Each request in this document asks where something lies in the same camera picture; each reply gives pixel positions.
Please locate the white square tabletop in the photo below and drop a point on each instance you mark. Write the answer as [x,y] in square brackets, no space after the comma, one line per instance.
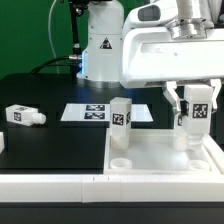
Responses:
[151,152]

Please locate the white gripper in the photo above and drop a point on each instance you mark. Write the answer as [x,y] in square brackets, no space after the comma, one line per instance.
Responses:
[172,41]

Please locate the black camera pole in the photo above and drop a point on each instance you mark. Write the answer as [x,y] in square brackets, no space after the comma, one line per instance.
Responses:
[77,8]

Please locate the white marker base sheet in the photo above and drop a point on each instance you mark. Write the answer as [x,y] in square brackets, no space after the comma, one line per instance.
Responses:
[101,112]

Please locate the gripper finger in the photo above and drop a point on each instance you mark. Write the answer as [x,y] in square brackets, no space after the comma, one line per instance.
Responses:
[216,93]

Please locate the white front fence bar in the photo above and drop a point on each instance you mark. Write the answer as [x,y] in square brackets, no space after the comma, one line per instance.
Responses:
[111,188]

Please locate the white left fence piece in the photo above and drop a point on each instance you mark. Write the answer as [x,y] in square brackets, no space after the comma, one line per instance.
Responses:
[2,145]

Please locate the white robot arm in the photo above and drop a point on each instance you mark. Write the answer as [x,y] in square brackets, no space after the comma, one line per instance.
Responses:
[101,60]

